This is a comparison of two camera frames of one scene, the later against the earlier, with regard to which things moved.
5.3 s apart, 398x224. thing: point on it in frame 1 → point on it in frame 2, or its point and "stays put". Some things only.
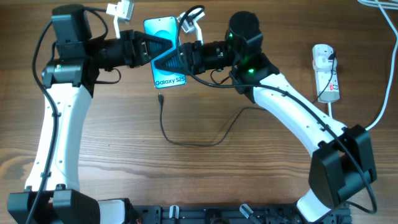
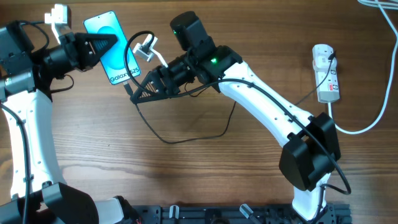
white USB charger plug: (321, 63) stays put
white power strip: (326, 73) stays put
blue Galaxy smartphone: (165, 28) → (114, 62)
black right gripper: (196, 49) → (161, 71)
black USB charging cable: (221, 139) → (129, 91)
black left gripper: (136, 38) → (73, 42)
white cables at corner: (390, 4) stays put
